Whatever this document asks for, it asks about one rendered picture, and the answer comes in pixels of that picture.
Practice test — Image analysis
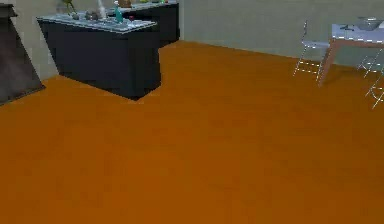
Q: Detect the green houseplant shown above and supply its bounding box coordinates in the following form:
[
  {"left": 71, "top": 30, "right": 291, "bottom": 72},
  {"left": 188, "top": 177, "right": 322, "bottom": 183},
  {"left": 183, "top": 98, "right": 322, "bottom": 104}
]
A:
[{"left": 61, "top": 0, "right": 78, "bottom": 16}]

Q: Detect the white dining table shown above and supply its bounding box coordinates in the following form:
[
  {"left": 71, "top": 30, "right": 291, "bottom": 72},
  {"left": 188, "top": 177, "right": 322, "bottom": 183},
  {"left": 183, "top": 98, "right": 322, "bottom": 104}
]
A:
[{"left": 316, "top": 22, "right": 384, "bottom": 88}]

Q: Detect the black kitchen counter cabinet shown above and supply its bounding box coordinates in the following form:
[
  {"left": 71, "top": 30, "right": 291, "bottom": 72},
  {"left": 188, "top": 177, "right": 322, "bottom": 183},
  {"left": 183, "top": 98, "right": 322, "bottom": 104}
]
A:
[{"left": 36, "top": 1, "right": 181, "bottom": 102}]

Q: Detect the teal spray bottle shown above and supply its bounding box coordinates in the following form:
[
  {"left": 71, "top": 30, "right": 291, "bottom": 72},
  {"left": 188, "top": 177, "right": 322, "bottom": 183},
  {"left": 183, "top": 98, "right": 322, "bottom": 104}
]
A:
[{"left": 113, "top": 0, "right": 125, "bottom": 24}]

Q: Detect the white metal chair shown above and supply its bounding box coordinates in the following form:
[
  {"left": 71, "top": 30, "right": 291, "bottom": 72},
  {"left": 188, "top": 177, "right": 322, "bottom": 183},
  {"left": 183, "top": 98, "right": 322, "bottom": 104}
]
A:
[
  {"left": 357, "top": 48, "right": 384, "bottom": 110},
  {"left": 292, "top": 19, "right": 332, "bottom": 81}
]

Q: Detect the grey round pot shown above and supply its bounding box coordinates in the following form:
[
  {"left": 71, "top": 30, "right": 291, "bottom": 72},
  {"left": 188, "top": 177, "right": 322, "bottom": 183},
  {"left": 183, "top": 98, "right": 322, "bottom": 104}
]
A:
[{"left": 84, "top": 10, "right": 100, "bottom": 22}]

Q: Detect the grey bowl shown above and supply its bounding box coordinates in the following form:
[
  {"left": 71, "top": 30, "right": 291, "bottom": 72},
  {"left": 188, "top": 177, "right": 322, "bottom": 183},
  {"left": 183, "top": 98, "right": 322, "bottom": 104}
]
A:
[{"left": 354, "top": 17, "right": 384, "bottom": 32}]

